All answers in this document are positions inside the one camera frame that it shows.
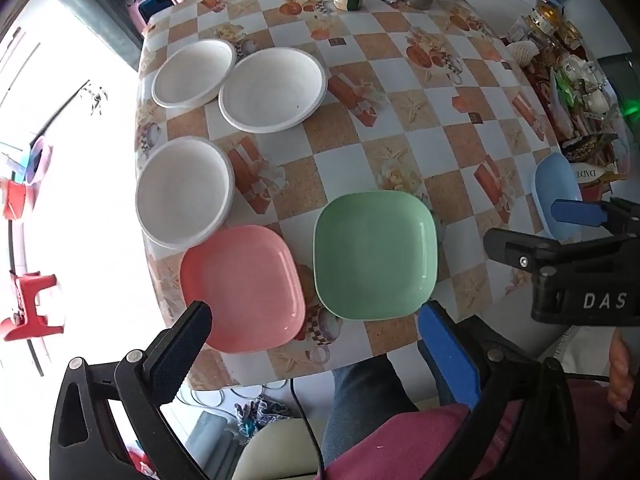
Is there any green square plate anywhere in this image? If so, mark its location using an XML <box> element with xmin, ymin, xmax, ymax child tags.
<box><xmin>313</xmin><ymin>190</ymin><xmax>440</xmax><ymax>321</ymax></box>

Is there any blue square plate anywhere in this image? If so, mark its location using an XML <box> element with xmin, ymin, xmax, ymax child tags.
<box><xmin>534</xmin><ymin>154</ymin><xmax>584</xmax><ymax>241</ymax></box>

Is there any white foam bowl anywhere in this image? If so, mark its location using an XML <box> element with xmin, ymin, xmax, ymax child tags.
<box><xmin>218</xmin><ymin>47</ymin><xmax>328</xmax><ymax>135</ymax></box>
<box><xmin>135</xmin><ymin>136</ymin><xmax>236</xmax><ymax>251</ymax></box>
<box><xmin>151</xmin><ymin>38</ymin><xmax>237</xmax><ymax>109</ymax></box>

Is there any red plastic object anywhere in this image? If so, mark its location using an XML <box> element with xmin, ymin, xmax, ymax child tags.
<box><xmin>0</xmin><ymin>179</ymin><xmax>38</xmax><ymax>220</ymax></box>

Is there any pink square plate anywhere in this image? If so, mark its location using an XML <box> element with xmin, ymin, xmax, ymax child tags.
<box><xmin>179</xmin><ymin>224</ymin><xmax>307</xmax><ymax>355</ymax></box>

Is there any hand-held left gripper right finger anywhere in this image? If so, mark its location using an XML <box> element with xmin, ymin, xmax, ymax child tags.
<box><xmin>418</xmin><ymin>301</ymin><xmax>586</xmax><ymax>480</ymax></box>

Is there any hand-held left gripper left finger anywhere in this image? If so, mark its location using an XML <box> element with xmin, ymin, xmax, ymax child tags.
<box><xmin>49</xmin><ymin>301</ymin><xmax>213</xmax><ymax>480</ymax></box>

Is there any red plastic stool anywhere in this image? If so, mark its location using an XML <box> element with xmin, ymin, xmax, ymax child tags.
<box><xmin>0</xmin><ymin>272</ymin><xmax>66</xmax><ymax>343</ymax></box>

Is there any checkered printed tablecloth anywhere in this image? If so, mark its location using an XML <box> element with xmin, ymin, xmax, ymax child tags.
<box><xmin>134</xmin><ymin>0</ymin><xmax>608</xmax><ymax>392</ymax></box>

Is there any blue patterned cloth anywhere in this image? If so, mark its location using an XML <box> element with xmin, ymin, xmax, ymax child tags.
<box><xmin>234</xmin><ymin>397</ymin><xmax>292</xmax><ymax>437</ymax></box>

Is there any pink plastic stool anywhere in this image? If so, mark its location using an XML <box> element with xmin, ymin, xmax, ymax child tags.
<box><xmin>127</xmin><ymin>0</ymin><xmax>177</xmax><ymax>32</ymax></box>

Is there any white foam fruit net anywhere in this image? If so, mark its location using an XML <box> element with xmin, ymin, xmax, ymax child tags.
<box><xmin>507</xmin><ymin>42</ymin><xmax>542</xmax><ymax>65</ymax></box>

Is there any black cable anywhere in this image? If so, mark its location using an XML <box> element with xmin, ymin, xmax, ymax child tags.
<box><xmin>289</xmin><ymin>375</ymin><xmax>327</xmax><ymax>480</ymax></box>

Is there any beige chair seat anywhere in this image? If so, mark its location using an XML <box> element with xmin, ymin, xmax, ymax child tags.
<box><xmin>232</xmin><ymin>417</ymin><xmax>326</xmax><ymax>480</ymax></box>

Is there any yellow glass bottle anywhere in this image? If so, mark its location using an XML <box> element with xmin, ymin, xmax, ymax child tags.
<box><xmin>536</xmin><ymin>6</ymin><xmax>565</xmax><ymax>37</ymax></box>

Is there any person's right hand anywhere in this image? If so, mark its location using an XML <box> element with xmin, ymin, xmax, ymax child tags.
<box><xmin>606</xmin><ymin>329</ymin><xmax>632</xmax><ymax>431</ymax></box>

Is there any white labelled box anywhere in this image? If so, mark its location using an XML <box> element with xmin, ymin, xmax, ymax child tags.
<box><xmin>566</xmin><ymin>162</ymin><xmax>629</xmax><ymax>187</ymax></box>

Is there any person's jeans leg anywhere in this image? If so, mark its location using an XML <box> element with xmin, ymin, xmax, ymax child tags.
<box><xmin>320</xmin><ymin>355</ymin><xmax>422</xmax><ymax>467</ymax></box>

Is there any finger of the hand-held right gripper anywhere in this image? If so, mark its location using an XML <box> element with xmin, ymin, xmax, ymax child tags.
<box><xmin>483</xmin><ymin>228</ymin><xmax>564</xmax><ymax>277</ymax></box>
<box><xmin>551</xmin><ymin>196</ymin><xmax>640</xmax><ymax>237</ymax></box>

